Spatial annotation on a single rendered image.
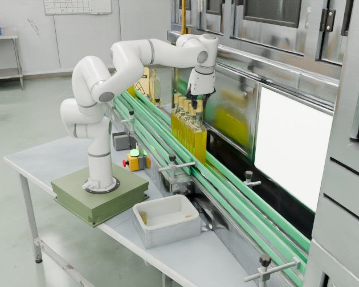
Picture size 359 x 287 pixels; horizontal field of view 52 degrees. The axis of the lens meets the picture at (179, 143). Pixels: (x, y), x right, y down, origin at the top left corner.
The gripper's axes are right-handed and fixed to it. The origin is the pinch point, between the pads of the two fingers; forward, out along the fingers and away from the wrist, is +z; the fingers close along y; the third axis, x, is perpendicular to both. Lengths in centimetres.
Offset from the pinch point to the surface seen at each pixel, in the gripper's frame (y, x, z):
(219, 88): -12.6, -6.2, -1.9
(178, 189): 13.1, 17.3, 30.1
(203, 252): 15, 47, 32
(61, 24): -12, -563, 178
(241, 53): -13.4, 3.1, -22.5
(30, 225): 75, -47, 105
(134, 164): 20, -20, 46
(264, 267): 16, 75, 0
